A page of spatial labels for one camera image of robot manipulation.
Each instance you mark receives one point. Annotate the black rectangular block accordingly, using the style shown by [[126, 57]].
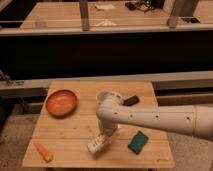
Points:
[[131, 101]]

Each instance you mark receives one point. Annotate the small wooden table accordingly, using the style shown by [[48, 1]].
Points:
[[67, 138]]

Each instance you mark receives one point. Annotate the orange ceramic bowl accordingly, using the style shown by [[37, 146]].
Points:
[[61, 103]]

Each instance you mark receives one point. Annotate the green sponge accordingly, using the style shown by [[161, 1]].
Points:
[[138, 142]]

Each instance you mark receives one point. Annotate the orange carrot piece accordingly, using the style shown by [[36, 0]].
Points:
[[45, 153]]

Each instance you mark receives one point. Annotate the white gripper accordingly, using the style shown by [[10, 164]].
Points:
[[110, 135]]

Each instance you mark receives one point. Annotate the folded white paper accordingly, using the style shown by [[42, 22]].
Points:
[[106, 23]]

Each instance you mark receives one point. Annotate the grey metal post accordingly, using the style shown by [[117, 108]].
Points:
[[83, 4]]

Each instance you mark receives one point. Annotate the white plastic bottle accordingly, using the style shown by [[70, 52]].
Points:
[[99, 143]]

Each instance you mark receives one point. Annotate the long wooden workbench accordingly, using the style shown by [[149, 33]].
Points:
[[63, 18]]

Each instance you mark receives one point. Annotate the white paper sheet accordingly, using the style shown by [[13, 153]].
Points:
[[104, 7]]

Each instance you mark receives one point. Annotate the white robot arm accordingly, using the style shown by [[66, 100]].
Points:
[[191, 120]]

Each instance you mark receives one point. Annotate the metal clamp at left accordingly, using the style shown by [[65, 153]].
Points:
[[9, 82]]

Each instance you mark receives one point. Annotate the white plastic cup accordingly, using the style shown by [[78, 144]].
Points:
[[103, 95]]

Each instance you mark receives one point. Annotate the grey metal bracket right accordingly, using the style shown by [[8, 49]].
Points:
[[175, 12]]

